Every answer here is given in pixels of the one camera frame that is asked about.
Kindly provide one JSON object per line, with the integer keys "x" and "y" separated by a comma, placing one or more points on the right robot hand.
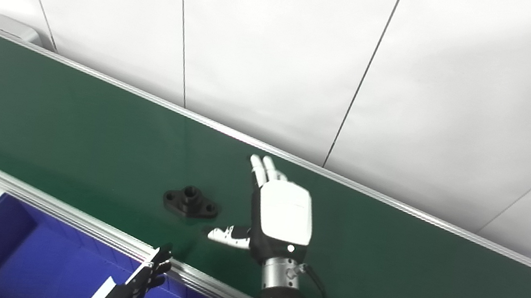
{"x": 284, "y": 216}

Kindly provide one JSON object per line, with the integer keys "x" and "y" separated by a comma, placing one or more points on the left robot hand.
{"x": 130, "y": 295}

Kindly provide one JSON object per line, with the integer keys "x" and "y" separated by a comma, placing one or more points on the black flanged part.
{"x": 190, "y": 202}

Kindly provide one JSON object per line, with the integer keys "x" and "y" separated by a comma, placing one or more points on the green conveyor belt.
{"x": 87, "y": 131}
{"x": 73, "y": 218}

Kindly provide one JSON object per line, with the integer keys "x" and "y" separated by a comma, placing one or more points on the blue plastic bin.
{"x": 29, "y": 261}

